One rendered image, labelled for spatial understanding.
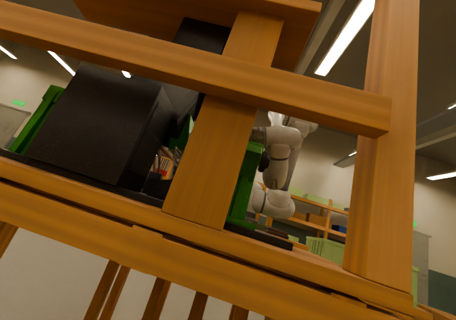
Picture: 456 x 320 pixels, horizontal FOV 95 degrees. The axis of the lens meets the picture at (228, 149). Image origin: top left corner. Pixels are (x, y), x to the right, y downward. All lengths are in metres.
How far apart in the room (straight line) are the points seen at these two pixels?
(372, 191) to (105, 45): 0.73
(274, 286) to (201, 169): 0.28
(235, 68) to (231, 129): 0.15
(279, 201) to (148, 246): 1.09
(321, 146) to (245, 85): 7.06
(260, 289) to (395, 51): 0.70
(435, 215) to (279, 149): 8.35
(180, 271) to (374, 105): 0.55
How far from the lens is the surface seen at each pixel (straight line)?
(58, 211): 0.59
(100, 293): 1.48
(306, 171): 7.08
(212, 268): 0.48
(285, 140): 0.86
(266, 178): 0.94
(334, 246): 1.30
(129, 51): 0.63
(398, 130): 0.66
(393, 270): 0.58
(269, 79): 0.53
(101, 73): 0.85
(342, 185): 7.48
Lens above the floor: 0.91
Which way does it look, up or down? 17 degrees up
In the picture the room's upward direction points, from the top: 18 degrees clockwise
